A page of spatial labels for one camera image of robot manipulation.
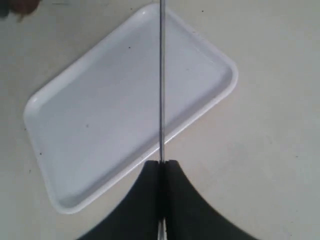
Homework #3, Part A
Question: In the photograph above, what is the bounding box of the white rectangular tray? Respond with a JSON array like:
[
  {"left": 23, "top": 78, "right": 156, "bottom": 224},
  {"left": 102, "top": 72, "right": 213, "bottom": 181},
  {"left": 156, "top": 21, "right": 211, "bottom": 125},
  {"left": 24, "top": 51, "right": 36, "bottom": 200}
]
[{"left": 23, "top": 3, "right": 238, "bottom": 214}]

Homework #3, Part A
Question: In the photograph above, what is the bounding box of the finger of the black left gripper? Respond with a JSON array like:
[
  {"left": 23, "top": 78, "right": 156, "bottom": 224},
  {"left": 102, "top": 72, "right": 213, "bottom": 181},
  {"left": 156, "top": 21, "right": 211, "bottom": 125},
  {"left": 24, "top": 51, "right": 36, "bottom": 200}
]
[{"left": 0, "top": 0, "right": 17, "bottom": 19}]

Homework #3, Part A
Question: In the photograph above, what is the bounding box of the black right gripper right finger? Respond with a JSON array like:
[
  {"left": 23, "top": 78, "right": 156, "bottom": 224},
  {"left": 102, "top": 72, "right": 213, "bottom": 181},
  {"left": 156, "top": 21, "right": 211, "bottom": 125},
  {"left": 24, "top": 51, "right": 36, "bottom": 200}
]
[{"left": 164, "top": 160, "right": 253, "bottom": 240}]

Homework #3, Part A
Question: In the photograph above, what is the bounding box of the red meat chunk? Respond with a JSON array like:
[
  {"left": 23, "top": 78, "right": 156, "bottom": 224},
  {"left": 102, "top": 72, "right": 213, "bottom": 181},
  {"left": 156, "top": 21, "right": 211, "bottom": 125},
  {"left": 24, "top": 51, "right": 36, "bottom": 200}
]
[{"left": 9, "top": 0, "right": 41, "bottom": 16}]

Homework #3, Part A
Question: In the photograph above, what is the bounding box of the thin metal skewer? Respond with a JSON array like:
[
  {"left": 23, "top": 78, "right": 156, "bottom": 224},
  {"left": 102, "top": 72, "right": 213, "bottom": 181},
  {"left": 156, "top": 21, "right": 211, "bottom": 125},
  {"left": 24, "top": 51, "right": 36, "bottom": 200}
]
[{"left": 159, "top": 0, "right": 166, "bottom": 240}]

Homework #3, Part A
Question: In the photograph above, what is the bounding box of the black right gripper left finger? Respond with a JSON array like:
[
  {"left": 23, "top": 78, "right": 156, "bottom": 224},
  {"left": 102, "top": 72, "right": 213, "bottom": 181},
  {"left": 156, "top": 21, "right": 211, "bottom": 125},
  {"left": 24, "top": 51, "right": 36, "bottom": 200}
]
[{"left": 80, "top": 160, "right": 159, "bottom": 240}]

